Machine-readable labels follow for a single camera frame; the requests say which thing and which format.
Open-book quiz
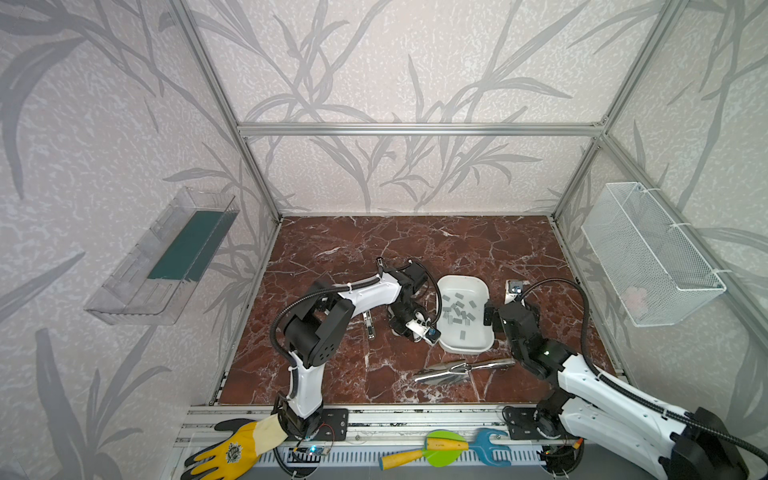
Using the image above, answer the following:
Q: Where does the white rectangular staple tray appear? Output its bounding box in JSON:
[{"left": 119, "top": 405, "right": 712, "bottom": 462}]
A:
[{"left": 437, "top": 275, "right": 495, "bottom": 355}]

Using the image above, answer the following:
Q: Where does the right electronics board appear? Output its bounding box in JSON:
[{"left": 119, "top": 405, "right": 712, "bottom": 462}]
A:
[{"left": 539, "top": 442, "right": 585, "bottom": 478}]

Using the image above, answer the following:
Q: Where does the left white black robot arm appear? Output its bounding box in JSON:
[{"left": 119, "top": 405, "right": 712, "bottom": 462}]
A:
[{"left": 269, "top": 258, "right": 442, "bottom": 438}]

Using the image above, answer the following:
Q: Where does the left electronics board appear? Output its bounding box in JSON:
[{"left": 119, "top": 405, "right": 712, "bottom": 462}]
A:
[{"left": 289, "top": 444, "right": 332, "bottom": 464}]

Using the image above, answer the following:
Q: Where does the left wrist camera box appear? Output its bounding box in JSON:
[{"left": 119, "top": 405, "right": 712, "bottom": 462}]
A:
[{"left": 406, "top": 319, "right": 441, "bottom": 345}]

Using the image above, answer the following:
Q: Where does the pink item in basket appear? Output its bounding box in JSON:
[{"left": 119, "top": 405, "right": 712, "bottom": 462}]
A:
[{"left": 621, "top": 286, "right": 649, "bottom": 319}]

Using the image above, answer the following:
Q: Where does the white wire mesh basket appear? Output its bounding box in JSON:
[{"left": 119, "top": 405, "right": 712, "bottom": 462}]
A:
[{"left": 582, "top": 182, "right": 727, "bottom": 328}]

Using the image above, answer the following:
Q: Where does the blue plastic toy wrench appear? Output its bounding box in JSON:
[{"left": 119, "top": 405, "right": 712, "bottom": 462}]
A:
[{"left": 468, "top": 428, "right": 512, "bottom": 467}]

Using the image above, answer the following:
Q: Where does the yellow work glove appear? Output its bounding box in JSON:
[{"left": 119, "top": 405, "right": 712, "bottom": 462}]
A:
[{"left": 180, "top": 414, "right": 288, "bottom": 479}]

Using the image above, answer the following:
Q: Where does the silver metal garden trowel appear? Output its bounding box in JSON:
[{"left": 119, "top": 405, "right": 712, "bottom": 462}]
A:
[{"left": 413, "top": 358, "right": 516, "bottom": 386}]

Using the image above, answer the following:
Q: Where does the left black corrugated cable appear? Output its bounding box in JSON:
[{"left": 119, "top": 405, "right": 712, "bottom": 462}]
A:
[{"left": 268, "top": 257, "right": 444, "bottom": 361}]

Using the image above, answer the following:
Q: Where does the electronics board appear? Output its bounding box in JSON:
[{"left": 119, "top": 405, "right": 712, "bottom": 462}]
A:
[
  {"left": 539, "top": 442, "right": 585, "bottom": 478},
  {"left": 289, "top": 444, "right": 332, "bottom": 464}
]

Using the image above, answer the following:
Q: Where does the yellow green toy tool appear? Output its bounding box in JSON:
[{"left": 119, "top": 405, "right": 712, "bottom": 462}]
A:
[{"left": 379, "top": 430, "right": 469, "bottom": 471}]

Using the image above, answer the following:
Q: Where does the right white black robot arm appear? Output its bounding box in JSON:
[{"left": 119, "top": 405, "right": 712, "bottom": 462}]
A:
[{"left": 484, "top": 302, "right": 750, "bottom": 479}]

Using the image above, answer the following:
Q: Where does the clear acrylic wall shelf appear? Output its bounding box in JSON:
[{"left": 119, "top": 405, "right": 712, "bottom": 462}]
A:
[{"left": 84, "top": 187, "right": 240, "bottom": 326}]

